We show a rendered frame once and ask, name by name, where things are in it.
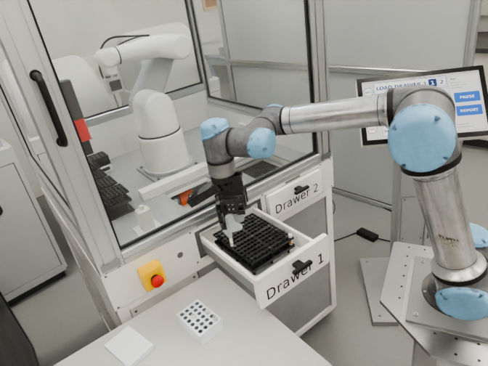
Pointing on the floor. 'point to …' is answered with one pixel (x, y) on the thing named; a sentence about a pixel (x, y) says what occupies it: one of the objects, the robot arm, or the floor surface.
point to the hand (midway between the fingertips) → (227, 232)
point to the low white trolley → (266, 350)
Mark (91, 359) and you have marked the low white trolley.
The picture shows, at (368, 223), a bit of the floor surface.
